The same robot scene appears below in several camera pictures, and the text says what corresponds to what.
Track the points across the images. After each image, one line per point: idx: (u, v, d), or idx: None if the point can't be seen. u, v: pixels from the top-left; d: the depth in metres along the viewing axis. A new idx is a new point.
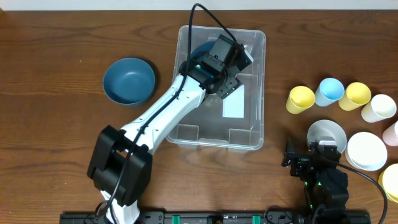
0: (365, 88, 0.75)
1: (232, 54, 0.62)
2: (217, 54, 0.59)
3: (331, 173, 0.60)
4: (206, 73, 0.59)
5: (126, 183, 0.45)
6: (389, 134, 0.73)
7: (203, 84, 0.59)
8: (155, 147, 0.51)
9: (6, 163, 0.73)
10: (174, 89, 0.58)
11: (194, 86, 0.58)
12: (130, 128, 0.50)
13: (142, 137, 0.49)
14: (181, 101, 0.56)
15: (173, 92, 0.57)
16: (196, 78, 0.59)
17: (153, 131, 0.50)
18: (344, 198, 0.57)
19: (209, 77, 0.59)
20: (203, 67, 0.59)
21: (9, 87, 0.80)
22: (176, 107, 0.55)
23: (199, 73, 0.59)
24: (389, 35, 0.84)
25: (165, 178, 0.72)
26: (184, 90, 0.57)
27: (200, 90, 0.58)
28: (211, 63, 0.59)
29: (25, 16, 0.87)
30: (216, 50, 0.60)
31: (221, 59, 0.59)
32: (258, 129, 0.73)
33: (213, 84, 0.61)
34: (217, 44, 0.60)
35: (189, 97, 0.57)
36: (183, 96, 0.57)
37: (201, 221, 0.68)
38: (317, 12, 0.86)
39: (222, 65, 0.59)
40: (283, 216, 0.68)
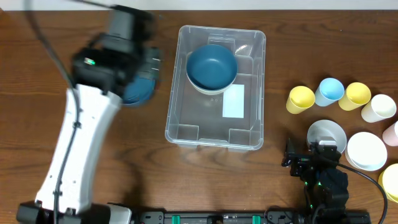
0: (365, 88, 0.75)
1: (131, 35, 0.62)
2: (121, 35, 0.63)
3: (331, 173, 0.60)
4: (104, 64, 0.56)
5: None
6: (389, 134, 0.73)
7: (107, 78, 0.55)
8: (85, 191, 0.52)
9: (6, 163, 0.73)
10: (72, 114, 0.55)
11: (92, 101, 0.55)
12: (48, 188, 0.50)
13: (61, 198, 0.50)
14: (84, 132, 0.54)
15: (73, 121, 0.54)
16: (89, 83, 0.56)
17: (68, 182, 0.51)
18: (344, 198, 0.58)
19: (109, 73, 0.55)
20: (96, 59, 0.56)
21: (9, 87, 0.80)
22: (81, 137, 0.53)
23: (94, 68, 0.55)
24: (389, 34, 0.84)
25: (165, 178, 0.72)
26: (84, 111, 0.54)
27: (105, 99, 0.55)
28: (114, 46, 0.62)
29: (25, 16, 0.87)
30: (114, 30, 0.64)
31: (124, 37, 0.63)
32: (258, 129, 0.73)
33: (122, 73, 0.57)
34: (115, 19, 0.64)
35: (94, 116, 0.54)
36: (86, 119, 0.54)
37: (201, 221, 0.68)
38: (317, 12, 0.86)
39: (125, 46, 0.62)
40: (283, 216, 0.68)
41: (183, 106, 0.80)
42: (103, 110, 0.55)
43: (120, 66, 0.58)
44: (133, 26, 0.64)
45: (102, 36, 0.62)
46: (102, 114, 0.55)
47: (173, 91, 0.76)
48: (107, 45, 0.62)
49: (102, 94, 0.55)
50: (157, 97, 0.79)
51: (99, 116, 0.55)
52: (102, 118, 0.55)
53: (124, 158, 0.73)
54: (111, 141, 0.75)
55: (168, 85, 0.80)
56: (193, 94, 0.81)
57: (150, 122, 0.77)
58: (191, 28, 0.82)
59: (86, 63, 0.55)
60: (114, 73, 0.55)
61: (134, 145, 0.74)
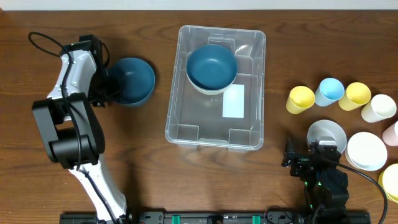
0: (359, 85, 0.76)
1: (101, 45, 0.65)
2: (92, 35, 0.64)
3: (330, 173, 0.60)
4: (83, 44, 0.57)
5: (84, 126, 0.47)
6: (389, 134, 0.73)
7: (86, 48, 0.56)
8: None
9: (6, 163, 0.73)
10: (64, 61, 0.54)
11: (79, 53, 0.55)
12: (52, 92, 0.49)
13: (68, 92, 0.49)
14: (78, 62, 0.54)
15: (66, 62, 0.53)
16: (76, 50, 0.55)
17: (71, 84, 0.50)
18: (344, 198, 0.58)
19: (87, 42, 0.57)
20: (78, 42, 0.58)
21: (9, 87, 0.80)
22: (76, 68, 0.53)
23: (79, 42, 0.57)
24: (389, 34, 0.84)
25: (165, 178, 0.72)
26: (75, 54, 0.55)
27: (87, 51, 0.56)
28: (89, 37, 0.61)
29: (24, 16, 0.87)
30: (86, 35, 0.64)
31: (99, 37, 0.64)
32: (259, 129, 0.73)
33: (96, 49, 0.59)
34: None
35: (84, 56, 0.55)
36: (78, 60, 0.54)
37: (201, 221, 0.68)
38: (317, 12, 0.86)
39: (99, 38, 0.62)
40: (283, 216, 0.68)
41: (183, 106, 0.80)
42: (89, 58, 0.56)
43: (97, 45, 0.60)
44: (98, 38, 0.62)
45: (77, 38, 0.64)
46: (87, 58, 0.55)
47: (173, 91, 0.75)
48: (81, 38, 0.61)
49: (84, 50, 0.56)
50: (157, 97, 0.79)
51: (87, 58, 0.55)
52: (89, 66, 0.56)
53: (124, 157, 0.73)
54: (111, 140, 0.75)
55: (168, 85, 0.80)
56: (193, 94, 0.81)
57: (150, 122, 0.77)
58: (191, 28, 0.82)
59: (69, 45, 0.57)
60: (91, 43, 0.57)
61: (133, 145, 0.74)
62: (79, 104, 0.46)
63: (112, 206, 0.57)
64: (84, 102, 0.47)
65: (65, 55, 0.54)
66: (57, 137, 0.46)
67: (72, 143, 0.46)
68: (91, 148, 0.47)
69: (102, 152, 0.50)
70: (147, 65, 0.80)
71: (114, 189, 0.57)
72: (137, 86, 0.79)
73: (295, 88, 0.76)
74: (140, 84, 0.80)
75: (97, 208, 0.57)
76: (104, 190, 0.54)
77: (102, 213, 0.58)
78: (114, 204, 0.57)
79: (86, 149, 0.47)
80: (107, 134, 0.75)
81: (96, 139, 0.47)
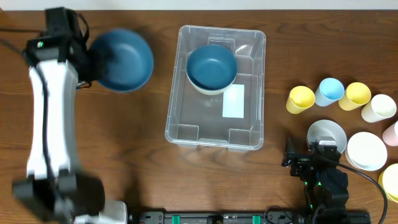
0: (356, 85, 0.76)
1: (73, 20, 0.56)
2: (59, 22, 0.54)
3: (331, 173, 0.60)
4: (53, 43, 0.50)
5: (76, 200, 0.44)
6: (389, 134, 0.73)
7: (59, 54, 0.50)
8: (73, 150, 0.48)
9: (6, 163, 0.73)
10: (37, 88, 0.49)
11: (53, 70, 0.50)
12: (35, 165, 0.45)
13: (53, 163, 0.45)
14: (55, 96, 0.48)
15: (40, 93, 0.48)
16: (48, 56, 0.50)
17: (54, 143, 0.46)
18: (344, 198, 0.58)
19: (58, 46, 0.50)
20: (47, 39, 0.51)
21: (8, 87, 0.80)
22: (56, 104, 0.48)
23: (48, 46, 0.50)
24: (389, 34, 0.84)
25: (165, 178, 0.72)
26: (49, 78, 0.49)
27: (62, 65, 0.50)
28: (57, 30, 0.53)
29: (24, 16, 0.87)
30: (49, 23, 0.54)
31: (64, 23, 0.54)
32: (259, 129, 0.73)
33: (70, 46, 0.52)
34: (49, 20, 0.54)
35: (59, 79, 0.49)
36: (53, 84, 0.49)
37: (201, 221, 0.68)
38: (317, 12, 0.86)
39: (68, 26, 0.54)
40: (283, 216, 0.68)
41: (183, 106, 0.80)
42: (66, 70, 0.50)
43: (71, 41, 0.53)
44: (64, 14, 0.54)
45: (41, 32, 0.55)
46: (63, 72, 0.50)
47: (173, 91, 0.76)
48: (48, 32, 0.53)
49: (59, 61, 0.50)
50: (157, 97, 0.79)
51: (63, 78, 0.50)
52: (68, 84, 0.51)
53: (123, 157, 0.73)
54: (111, 141, 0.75)
55: (168, 85, 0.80)
56: (193, 94, 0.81)
57: (150, 122, 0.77)
58: (191, 28, 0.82)
59: (35, 46, 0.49)
60: (64, 46, 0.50)
61: (133, 145, 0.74)
62: (66, 182, 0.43)
63: None
64: (75, 184, 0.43)
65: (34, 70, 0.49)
66: (49, 211, 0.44)
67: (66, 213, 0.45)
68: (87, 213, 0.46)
69: (99, 206, 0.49)
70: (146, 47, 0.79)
71: (111, 212, 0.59)
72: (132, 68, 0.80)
73: (295, 89, 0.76)
74: (132, 65, 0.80)
75: None
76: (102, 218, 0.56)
77: None
78: None
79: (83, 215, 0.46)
80: (107, 134, 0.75)
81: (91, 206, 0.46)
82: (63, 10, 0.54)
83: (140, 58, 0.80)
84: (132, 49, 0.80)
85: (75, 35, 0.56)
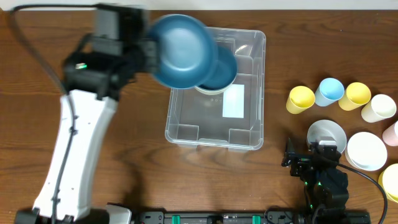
0: (354, 85, 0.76)
1: (125, 31, 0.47)
2: (107, 33, 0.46)
3: (330, 173, 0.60)
4: (96, 66, 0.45)
5: None
6: (389, 134, 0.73)
7: (98, 83, 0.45)
8: (86, 190, 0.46)
9: (6, 163, 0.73)
10: (67, 119, 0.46)
11: (89, 104, 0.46)
12: (42, 202, 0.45)
13: (60, 205, 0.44)
14: (82, 137, 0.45)
15: (68, 127, 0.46)
16: (90, 82, 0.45)
17: (66, 186, 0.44)
18: (344, 198, 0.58)
19: (101, 74, 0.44)
20: (91, 61, 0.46)
21: (8, 86, 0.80)
22: (78, 146, 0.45)
23: (89, 72, 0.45)
24: (389, 34, 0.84)
25: (165, 178, 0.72)
26: (80, 117, 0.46)
27: (101, 102, 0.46)
28: (104, 47, 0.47)
29: (24, 16, 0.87)
30: (97, 30, 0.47)
31: (112, 38, 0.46)
32: (258, 129, 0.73)
33: (115, 75, 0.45)
34: (99, 20, 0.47)
35: (89, 121, 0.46)
36: (82, 125, 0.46)
37: (201, 221, 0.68)
38: (317, 12, 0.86)
39: (117, 44, 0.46)
40: (283, 216, 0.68)
41: (183, 106, 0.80)
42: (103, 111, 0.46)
43: (118, 67, 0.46)
44: (115, 27, 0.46)
45: (85, 37, 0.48)
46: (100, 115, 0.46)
47: (173, 91, 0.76)
48: (94, 46, 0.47)
49: (97, 98, 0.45)
50: (158, 97, 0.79)
51: (95, 121, 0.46)
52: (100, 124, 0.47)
53: (124, 158, 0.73)
54: (111, 141, 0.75)
55: None
56: (193, 94, 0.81)
57: (150, 122, 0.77)
58: None
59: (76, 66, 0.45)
60: (108, 78, 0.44)
61: (134, 145, 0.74)
62: None
63: None
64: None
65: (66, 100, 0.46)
66: None
67: None
68: None
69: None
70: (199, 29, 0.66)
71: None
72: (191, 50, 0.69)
73: (294, 89, 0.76)
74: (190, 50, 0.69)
75: None
76: None
77: None
78: None
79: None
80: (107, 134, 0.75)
81: None
82: (115, 14, 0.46)
83: (200, 41, 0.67)
84: (190, 29, 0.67)
85: (125, 51, 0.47)
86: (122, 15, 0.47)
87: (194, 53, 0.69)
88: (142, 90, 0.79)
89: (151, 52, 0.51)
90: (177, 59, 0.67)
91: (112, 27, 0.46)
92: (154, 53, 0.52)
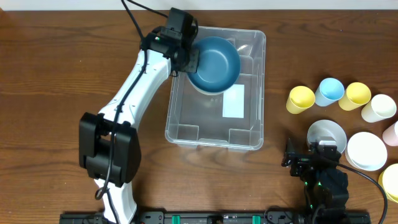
0: (354, 85, 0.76)
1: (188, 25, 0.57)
2: (175, 27, 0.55)
3: (330, 173, 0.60)
4: (166, 44, 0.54)
5: (119, 158, 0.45)
6: (389, 134, 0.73)
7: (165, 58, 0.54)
8: (137, 122, 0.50)
9: (6, 163, 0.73)
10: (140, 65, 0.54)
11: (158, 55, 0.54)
12: (107, 110, 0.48)
13: (122, 116, 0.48)
14: (150, 76, 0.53)
15: (139, 68, 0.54)
16: (158, 51, 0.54)
17: (130, 109, 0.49)
18: (344, 198, 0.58)
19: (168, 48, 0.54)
20: (163, 37, 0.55)
21: (8, 87, 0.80)
22: (145, 81, 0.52)
23: (159, 45, 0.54)
24: (389, 34, 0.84)
25: (165, 178, 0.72)
26: (151, 62, 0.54)
27: (165, 60, 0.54)
28: (170, 35, 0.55)
29: (24, 16, 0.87)
30: (168, 22, 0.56)
31: (178, 30, 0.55)
32: (259, 129, 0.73)
33: (177, 52, 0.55)
34: (170, 15, 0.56)
35: (157, 67, 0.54)
36: (149, 70, 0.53)
37: (201, 221, 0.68)
38: (317, 12, 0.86)
39: (181, 35, 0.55)
40: (283, 216, 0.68)
41: (183, 106, 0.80)
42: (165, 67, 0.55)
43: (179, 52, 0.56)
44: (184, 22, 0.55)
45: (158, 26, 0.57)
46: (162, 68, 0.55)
47: (173, 91, 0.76)
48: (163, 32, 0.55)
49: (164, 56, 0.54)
50: (158, 97, 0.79)
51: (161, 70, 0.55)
52: (158, 78, 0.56)
53: None
54: None
55: (168, 85, 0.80)
56: (193, 94, 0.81)
57: (150, 122, 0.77)
58: None
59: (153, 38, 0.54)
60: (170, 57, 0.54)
61: None
62: (120, 136, 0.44)
63: (120, 216, 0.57)
64: (130, 138, 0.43)
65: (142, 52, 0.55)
66: (92, 154, 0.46)
67: (105, 163, 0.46)
68: (120, 177, 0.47)
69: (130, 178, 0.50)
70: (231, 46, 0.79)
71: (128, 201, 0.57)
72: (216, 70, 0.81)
73: (294, 89, 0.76)
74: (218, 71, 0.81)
75: (108, 214, 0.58)
76: (117, 203, 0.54)
77: (109, 215, 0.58)
78: (123, 217, 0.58)
79: (114, 175, 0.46)
80: None
81: (126, 174, 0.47)
82: (186, 15, 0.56)
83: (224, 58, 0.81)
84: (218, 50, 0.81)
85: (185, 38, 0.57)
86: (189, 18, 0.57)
87: (222, 69, 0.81)
88: None
89: (194, 58, 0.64)
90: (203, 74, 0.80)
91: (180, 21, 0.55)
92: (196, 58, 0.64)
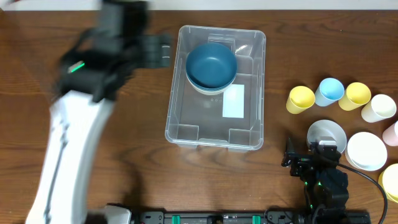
0: (354, 85, 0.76)
1: (125, 23, 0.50)
2: (106, 30, 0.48)
3: (330, 173, 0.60)
4: (97, 66, 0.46)
5: None
6: (389, 134, 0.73)
7: (94, 82, 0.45)
8: (75, 205, 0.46)
9: (6, 163, 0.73)
10: (59, 129, 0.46)
11: (78, 107, 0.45)
12: (35, 217, 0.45)
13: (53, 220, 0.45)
14: (73, 147, 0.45)
15: (59, 137, 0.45)
16: (84, 80, 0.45)
17: (57, 210, 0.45)
18: (344, 198, 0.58)
19: (101, 71, 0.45)
20: (91, 55, 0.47)
21: (8, 87, 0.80)
22: (68, 156, 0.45)
23: (87, 72, 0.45)
24: (389, 34, 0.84)
25: (165, 178, 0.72)
26: (72, 126, 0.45)
27: (92, 108, 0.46)
28: (104, 46, 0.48)
29: (24, 17, 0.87)
30: (98, 25, 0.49)
31: (113, 34, 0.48)
32: (259, 129, 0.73)
33: (114, 73, 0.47)
34: (102, 14, 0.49)
35: (81, 130, 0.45)
36: (70, 135, 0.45)
37: (201, 221, 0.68)
38: (317, 12, 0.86)
39: (118, 42, 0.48)
40: (283, 216, 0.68)
41: (183, 106, 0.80)
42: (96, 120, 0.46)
43: (120, 62, 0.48)
44: (117, 18, 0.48)
45: (87, 30, 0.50)
46: (94, 121, 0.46)
47: (173, 91, 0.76)
48: (92, 40, 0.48)
49: (92, 102, 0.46)
50: (158, 97, 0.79)
51: (87, 131, 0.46)
52: (89, 142, 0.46)
53: (123, 157, 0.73)
54: (111, 140, 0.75)
55: (168, 85, 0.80)
56: (193, 94, 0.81)
57: (151, 122, 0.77)
58: (191, 28, 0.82)
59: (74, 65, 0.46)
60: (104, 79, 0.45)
61: (134, 145, 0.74)
62: None
63: None
64: None
65: (60, 106, 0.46)
66: None
67: None
68: None
69: None
70: (223, 47, 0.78)
71: None
72: (214, 71, 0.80)
73: (293, 89, 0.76)
74: (216, 71, 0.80)
75: None
76: None
77: None
78: None
79: None
80: (107, 134, 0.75)
81: None
82: (115, 9, 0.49)
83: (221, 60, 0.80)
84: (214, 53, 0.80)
85: (124, 43, 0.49)
86: (123, 10, 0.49)
87: (221, 70, 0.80)
88: (142, 90, 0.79)
89: (150, 47, 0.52)
90: (201, 75, 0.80)
91: (115, 17, 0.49)
92: (153, 48, 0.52)
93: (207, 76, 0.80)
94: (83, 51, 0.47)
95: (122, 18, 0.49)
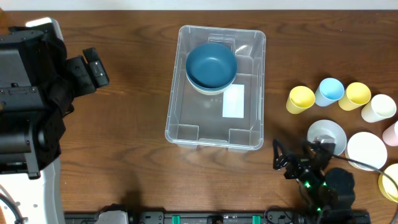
0: (353, 85, 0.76)
1: (38, 65, 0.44)
2: (17, 81, 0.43)
3: (336, 173, 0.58)
4: (17, 127, 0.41)
5: None
6: (389, 134, 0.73)
7: (23, 147, 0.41)
8: None
9: None
10: (9, 209, 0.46)
11: (19, 188, 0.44)
12: None
13: None
14: (34, 218, 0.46)
15: (13, 215, 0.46)
16: (8, 144, 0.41)
17: None
18: (351, 200, 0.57)
19: (20, 136, 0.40)
20: (6, 120, 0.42)
21: None
22: None
23: (7, 139, 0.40)
24: (389, 34, 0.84)
25: (165, 178, 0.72)
26: (22, 203, 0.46)
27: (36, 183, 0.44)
28: (20, 98, 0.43)
29: (24, 16, 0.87)
30: (1, 77, 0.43)
31: (25, 84, 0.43)
32: (259, 129, 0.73)
33: (40, 132, 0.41)
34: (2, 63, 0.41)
35: (37, 202, 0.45)
36: (28, 211, 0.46)
37: (201, 221, 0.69)
38: (317, 12, 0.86)
39: (33, 89, 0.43)
40: (283, 216, 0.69)
41: (183, 106, 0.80)
42: (47, 189, 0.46)
43: (50, 111, 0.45)
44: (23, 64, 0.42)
45: None
46: (47, 191, 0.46)
47: (173, 91, 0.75)
48: (3, 100, 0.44)
49: (30, 178, 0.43)
50: (157, 97, 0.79)
51: (41, 204, 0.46)
52: (48, 206, 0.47)
53: (123, 157, 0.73)
54: (111, 141, 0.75)
55: (168, 85, 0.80)
56: (193, 94, 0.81)
57: (151, 122, 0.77)
58: (191, 28, 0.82)
59: None
60: (31, 140, 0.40)
61: (133, 145, 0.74)
62: None
63: None
64: None
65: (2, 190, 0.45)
66: None
67: None
68: None
69: None
70: (224, 48, 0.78)
71: None
72: (214, 71, 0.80)
73: (293, 90, 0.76)
74: (216, 71, 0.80)
75: None
76: None
77: None
78: None
79: None
80: (107, 134, 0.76)
81: None
82: (18, 53, 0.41)
83: (221, 60, 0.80)
84: (214, 54, 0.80)
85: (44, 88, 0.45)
86: (27, 48, 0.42)
87: (221, 70, 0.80)
88: (142, 90, 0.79)
89: (78, 70, 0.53)
90: (201, 75, 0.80)
91: (20, 65, 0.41)
92: (82, 71, 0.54)
93: (207, 76, 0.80)
94: (3, 111, 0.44)
95: (28, 62, 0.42)
